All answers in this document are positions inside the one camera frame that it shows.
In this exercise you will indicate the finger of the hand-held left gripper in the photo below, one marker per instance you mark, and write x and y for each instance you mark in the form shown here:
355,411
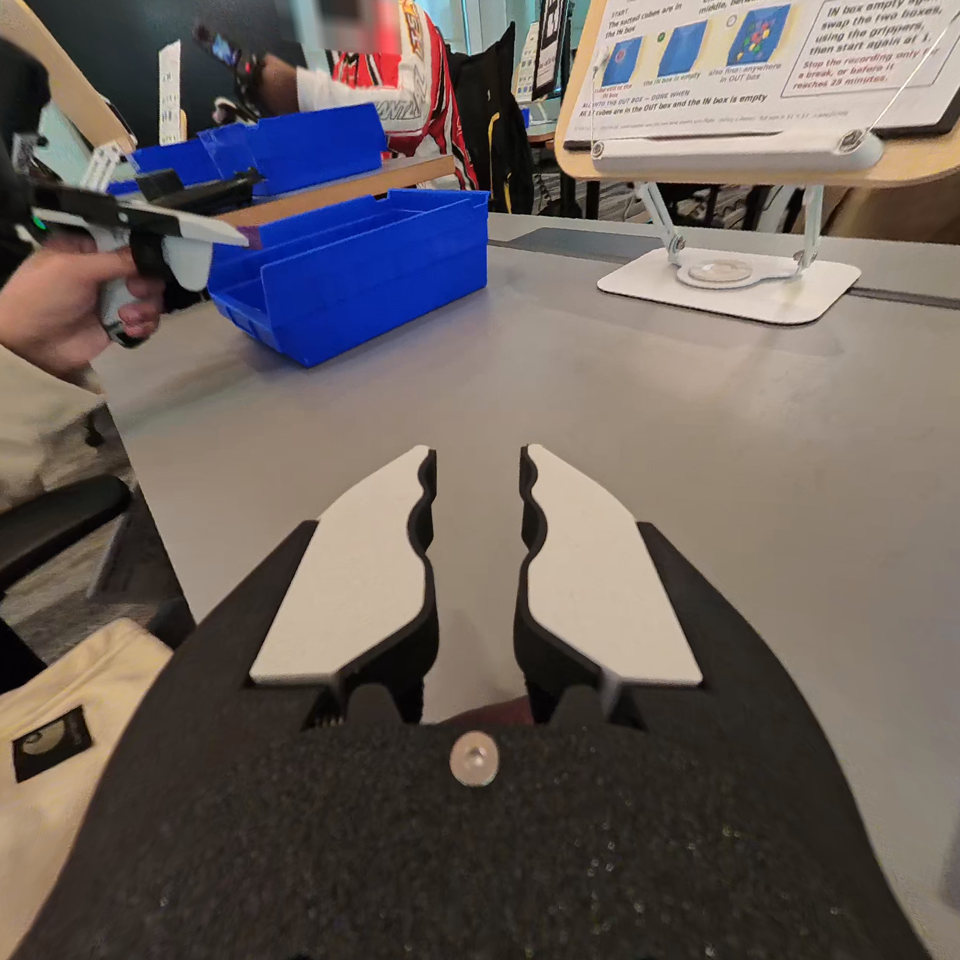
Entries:
195,225

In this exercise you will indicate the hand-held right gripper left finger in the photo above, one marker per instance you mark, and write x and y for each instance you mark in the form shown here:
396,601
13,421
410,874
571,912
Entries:
352,585

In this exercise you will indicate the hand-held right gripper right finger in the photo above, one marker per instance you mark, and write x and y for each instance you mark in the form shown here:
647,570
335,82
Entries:
604,585

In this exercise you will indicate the purple wooden cube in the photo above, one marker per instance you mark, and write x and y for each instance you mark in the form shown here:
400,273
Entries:
253,240

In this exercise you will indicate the blue plastic bin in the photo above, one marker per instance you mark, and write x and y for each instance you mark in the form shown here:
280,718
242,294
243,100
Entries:
360,285
169,161
315,146

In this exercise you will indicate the person's left hand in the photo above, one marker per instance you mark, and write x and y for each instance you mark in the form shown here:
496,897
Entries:
52,315

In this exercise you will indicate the white printed card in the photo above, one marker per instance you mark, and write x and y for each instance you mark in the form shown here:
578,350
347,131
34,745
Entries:
172,90

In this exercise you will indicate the tan angled board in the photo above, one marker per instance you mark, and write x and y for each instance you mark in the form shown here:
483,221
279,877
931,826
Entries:
67,67

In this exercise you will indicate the long wooden table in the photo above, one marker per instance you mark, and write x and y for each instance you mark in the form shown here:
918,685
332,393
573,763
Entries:
390,174

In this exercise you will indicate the black white marker sign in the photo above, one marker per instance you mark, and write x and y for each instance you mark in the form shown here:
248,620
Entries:
551,52

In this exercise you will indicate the printed instruction sheet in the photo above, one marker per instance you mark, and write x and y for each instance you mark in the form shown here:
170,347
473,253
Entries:
675,75

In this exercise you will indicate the wooden display board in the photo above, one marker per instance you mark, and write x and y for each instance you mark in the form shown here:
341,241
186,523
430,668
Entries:
915,161

